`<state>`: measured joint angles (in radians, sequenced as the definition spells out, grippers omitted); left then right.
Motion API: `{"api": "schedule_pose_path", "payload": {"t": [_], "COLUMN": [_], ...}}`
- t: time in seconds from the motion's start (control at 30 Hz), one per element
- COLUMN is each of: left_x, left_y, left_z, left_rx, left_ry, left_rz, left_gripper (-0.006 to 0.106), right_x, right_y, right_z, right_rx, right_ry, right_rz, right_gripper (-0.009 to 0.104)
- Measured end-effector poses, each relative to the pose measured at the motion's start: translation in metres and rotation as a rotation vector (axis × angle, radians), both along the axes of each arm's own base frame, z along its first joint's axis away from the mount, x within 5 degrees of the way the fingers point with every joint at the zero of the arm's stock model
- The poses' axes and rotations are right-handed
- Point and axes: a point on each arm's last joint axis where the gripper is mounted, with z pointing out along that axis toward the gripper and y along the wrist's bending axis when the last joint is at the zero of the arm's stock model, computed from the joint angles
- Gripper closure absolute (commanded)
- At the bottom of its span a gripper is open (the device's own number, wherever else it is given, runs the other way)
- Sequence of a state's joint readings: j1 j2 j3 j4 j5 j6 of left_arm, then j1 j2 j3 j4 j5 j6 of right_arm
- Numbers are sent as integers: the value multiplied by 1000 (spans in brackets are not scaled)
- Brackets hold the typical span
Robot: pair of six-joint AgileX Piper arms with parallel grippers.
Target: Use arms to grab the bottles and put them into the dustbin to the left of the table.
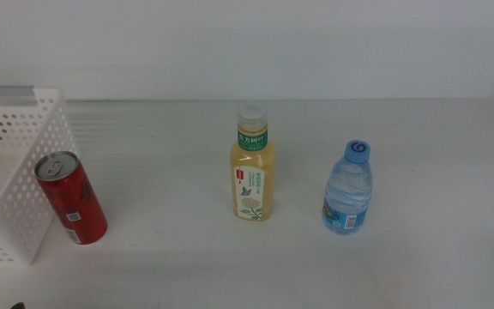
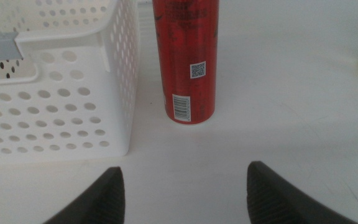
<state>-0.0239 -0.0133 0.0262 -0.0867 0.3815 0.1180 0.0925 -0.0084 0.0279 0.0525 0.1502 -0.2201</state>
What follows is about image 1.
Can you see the yellow tea bottle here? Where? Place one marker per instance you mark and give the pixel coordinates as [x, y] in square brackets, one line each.
[253, 171]

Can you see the white perforated plastic basket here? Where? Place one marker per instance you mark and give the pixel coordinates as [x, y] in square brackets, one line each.
[19, 206]

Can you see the clear water bottle blue cap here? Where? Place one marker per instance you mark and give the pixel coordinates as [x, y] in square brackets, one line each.
[349, 193]

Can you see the red soda can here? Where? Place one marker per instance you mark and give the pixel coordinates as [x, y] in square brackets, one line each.
[75, 201]

